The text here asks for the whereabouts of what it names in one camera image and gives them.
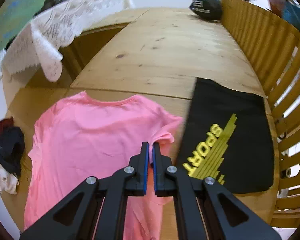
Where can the dark red garment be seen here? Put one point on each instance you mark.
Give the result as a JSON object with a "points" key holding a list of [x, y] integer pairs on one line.
{"points": [[5, 124]]}

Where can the blue bag on fence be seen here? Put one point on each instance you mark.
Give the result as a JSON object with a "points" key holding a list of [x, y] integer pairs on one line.
{"points": [[291, 14]]}

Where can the folded black sport shirt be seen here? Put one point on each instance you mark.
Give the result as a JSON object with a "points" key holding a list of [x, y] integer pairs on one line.
{"points": [[227, 137]]}

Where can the wooden low table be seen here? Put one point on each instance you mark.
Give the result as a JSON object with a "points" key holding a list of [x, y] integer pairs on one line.
{"points": [[83, 48]]}

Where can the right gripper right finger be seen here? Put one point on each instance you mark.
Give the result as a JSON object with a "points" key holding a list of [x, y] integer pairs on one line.
{"points": [[205, 209]]}

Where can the dark navy garment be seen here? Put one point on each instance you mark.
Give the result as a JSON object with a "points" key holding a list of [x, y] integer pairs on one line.
{"points": [[12, 146]]}

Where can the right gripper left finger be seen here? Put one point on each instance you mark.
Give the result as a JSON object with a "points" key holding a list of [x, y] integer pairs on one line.
{"points": [[96, 208]]}

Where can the pink t-shirt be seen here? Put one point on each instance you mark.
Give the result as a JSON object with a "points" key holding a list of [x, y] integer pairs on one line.
{"points": [[79, 137]]}

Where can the cream knit sweater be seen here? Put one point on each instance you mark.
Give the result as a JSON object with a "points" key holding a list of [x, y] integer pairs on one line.
{"points": [[8, 182]]}

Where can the wooden slat fence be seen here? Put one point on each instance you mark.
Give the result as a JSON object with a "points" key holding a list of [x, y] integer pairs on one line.
{"points": [[272, 47]]}

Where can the dark teapot set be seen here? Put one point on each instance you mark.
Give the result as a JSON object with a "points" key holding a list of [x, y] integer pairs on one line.
{"points": [[47, 5]]}

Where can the black sports drawstring bag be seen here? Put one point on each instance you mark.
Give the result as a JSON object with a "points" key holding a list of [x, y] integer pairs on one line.
{"points": [[210, 10]]}

